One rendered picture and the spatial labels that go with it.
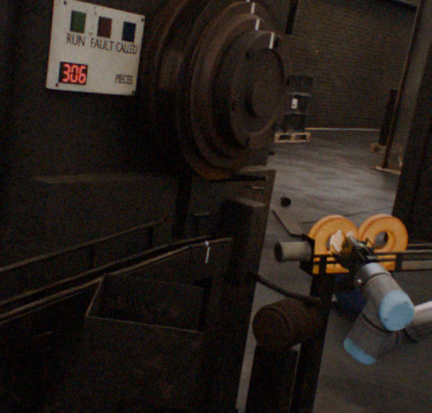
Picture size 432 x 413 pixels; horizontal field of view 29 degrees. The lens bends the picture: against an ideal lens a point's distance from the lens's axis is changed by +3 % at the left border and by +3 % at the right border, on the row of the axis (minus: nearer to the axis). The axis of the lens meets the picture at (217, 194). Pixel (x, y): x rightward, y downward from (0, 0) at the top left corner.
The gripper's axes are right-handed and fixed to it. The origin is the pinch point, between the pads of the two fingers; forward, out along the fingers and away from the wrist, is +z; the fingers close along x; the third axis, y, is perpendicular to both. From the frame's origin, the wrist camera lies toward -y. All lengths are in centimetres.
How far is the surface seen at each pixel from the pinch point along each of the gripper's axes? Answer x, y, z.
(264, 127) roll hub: 36, 35, -6
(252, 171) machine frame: 23.1, 10.5, 18.0
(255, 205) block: 27.6, 8.4, 1.5
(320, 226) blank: 6.2, 4.1, 0.2
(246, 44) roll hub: 48, 56, -8
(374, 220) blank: -11.0, 7.0, 1.2
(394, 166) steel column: -494, -275, 645
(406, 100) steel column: -492, -195, 674
